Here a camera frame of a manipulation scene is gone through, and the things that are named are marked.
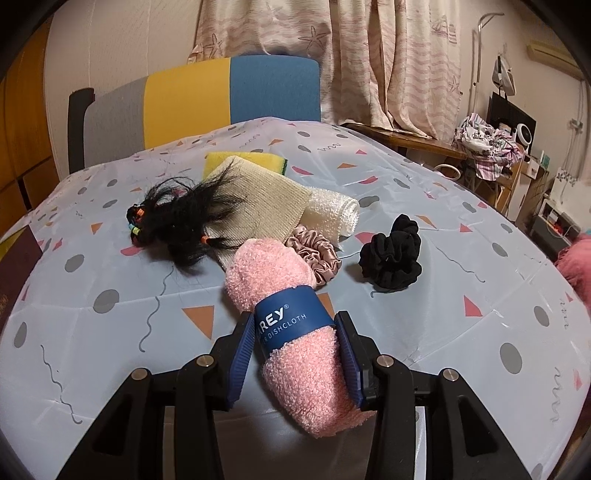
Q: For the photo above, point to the pink dishcloth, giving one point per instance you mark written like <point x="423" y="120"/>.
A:
<point x="301" y="364"/>

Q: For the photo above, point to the pink fluffy cushion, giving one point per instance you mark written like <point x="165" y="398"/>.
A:
<point x="574" y="263"/>

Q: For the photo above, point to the white towel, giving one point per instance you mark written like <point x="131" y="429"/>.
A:
<point x="333" y="214"/>

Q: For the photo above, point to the black monitor screen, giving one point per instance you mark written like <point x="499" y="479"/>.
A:
<point x="502" y="112"/>

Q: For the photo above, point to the black scrunchie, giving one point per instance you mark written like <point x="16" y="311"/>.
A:
<point x="391" y="261"/>

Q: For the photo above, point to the maroon gold gift box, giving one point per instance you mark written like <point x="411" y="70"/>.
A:
<point x="19" y="254"/>

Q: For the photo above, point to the white round fan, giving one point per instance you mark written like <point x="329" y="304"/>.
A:
<point x="524" y="135"/>

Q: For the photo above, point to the beige knitted cloth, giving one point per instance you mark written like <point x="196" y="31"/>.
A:
<point x="272" y="206"/>

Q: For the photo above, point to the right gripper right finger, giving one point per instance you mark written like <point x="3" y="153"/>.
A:
<point x="356" y="364"/>

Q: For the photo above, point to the patterned white tablecloth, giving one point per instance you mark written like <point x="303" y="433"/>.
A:
<point x="435" y="276"/>

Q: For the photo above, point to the pink satin scrunchie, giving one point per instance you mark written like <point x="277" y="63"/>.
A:
<point x="317" y="251"/>

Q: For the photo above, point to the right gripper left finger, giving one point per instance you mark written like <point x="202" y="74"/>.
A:
<point x="231" y="355"/>

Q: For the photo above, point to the pink patterned curtain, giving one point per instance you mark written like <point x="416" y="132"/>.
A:
<point x="394" y="65"/>

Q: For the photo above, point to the multicolour striped chair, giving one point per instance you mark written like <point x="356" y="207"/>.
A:
<point x="189" y="100"/>

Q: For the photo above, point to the wooden side table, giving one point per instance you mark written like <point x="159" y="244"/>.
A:
<point x="403" y="142"/>

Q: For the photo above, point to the yellow sponge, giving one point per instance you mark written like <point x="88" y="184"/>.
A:
<point x="268" y="161"/>

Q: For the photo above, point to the black beaded hair wig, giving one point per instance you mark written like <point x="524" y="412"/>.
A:
<point x="176" y="214"/>

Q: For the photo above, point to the pile of clothes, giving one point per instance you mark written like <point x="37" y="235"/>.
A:
<point x="490" y="148"/>

